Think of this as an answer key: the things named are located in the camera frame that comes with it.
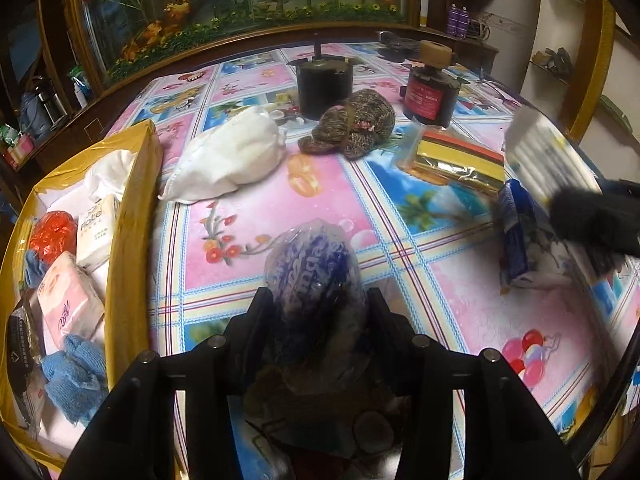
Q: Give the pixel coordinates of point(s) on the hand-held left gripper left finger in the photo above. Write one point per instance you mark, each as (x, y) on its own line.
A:
(252, 325)

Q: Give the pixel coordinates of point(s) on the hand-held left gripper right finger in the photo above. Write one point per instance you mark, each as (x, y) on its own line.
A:
(385, 325)

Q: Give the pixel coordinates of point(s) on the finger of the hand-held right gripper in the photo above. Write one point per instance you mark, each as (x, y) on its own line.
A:
(550, 152)
(595, 220)

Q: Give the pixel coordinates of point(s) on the blue tissue pack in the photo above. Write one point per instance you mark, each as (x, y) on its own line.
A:
(520, 240)

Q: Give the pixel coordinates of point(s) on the clear bag with blue print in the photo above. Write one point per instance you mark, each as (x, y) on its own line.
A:
(312, 270)

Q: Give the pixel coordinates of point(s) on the yellow taped cardboard box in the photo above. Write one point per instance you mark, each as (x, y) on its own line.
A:
(135, 240)

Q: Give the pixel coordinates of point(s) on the white tissue pack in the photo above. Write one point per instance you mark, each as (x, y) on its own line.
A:
(95, 235)

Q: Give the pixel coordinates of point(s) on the blue knit cloth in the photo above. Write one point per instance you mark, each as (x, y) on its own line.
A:
(75, 370)

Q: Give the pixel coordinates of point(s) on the pink tissue pack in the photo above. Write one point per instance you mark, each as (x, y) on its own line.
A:
(70, 300)

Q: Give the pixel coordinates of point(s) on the black plastic pack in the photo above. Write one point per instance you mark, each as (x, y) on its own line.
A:
(22, 360)

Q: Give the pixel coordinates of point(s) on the printed pink blue tablecloth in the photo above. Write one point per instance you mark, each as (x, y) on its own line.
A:
(400, 270)

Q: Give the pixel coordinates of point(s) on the gold foil pack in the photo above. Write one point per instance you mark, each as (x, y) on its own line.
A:
(460, 167)

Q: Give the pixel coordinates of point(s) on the wooden side cabinet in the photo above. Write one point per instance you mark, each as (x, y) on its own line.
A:
(480, 55)

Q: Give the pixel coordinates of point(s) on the dark red jar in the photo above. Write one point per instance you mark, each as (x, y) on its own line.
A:
(430, 97)

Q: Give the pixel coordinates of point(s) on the brown tape roll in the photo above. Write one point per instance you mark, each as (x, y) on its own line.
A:
(435, 52)

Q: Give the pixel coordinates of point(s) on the purple bottle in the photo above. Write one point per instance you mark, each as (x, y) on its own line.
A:
(464, 22)
(453, 21)

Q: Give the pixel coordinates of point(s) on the white stuffed fabric bag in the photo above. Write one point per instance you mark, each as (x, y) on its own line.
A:
(230, 155)

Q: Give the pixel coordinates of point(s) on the black tangled object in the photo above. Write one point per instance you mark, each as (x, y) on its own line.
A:
(400, 42)

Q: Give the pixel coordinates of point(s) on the brown knit hat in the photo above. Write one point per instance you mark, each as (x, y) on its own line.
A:
(360, 120)

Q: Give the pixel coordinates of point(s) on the white cloth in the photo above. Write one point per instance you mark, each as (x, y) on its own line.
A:
(110, 172)

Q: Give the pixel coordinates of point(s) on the red plastic bag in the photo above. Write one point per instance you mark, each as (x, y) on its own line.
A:
(50, 235)

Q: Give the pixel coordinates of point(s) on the small blue cloth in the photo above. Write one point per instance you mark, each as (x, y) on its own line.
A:
(34, 270)

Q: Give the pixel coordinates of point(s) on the black cylinder container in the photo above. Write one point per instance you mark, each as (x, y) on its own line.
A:
(322, 90)

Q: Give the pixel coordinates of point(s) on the green and red packets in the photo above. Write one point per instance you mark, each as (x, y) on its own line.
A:
(17, 147)

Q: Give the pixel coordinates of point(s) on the glass aquarium with plants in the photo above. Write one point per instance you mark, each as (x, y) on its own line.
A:
(225, 0)

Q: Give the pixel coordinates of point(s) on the dark wooden shelf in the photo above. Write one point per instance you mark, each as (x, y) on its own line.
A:
(55, 50)

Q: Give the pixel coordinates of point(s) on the wooden wall shelf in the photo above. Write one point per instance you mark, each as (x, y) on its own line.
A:
(595, 60)

